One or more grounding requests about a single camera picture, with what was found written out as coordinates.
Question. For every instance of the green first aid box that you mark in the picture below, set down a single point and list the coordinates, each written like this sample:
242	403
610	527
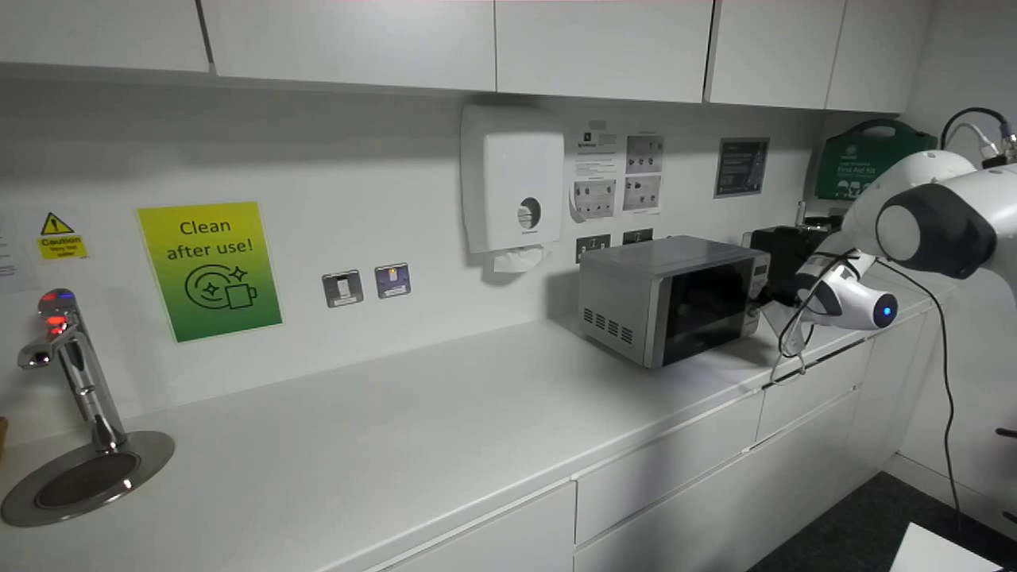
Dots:
861	162

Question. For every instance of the yellow warning sticker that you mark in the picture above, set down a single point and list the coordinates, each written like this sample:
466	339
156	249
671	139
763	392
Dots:
60	240

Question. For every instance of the wall switch with purple label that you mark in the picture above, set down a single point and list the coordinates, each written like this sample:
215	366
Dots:
391	281

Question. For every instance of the white cabinet drawer front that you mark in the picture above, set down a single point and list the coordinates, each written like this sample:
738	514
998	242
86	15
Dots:
668	466
814	388

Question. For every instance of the dark framed wall notice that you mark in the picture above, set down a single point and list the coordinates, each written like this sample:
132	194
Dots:
743	168

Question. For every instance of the white wall cabinet door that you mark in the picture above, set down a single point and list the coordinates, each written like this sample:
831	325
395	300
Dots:
606	49
884	53
778	53
352	40
97	34

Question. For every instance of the black coffee machine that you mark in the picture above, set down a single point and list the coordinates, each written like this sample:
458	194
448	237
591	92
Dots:
788	257

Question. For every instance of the chrome hot water tap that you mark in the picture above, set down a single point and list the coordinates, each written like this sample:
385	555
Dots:
79	361

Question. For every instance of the dark wall socket plate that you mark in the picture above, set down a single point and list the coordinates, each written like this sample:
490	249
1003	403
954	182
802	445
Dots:
591	249
636	237

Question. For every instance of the silver microwave oven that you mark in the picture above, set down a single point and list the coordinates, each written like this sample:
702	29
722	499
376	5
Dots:
656	302

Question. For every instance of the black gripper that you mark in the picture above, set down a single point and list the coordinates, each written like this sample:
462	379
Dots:
795	300

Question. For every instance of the white paper towel dispenser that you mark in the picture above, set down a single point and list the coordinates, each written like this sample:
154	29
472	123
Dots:
513	185

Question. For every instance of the green clean after use poster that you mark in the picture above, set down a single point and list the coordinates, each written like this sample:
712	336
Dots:
212	272

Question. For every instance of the white wall switch plate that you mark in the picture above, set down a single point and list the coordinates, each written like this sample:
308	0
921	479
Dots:
642	154

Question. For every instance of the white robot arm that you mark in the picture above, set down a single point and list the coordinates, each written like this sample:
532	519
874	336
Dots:
954	210

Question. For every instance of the white double wall socket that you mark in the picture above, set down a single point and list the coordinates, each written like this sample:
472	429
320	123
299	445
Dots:
594	198
642	193

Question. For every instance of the round steel drip tray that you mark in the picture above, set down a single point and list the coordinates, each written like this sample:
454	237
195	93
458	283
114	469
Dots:
89	480

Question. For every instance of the white paper sheet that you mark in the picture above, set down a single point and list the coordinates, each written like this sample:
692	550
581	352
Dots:
948	550

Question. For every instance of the silver wall switch plate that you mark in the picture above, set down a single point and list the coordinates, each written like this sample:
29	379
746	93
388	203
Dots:
341	291

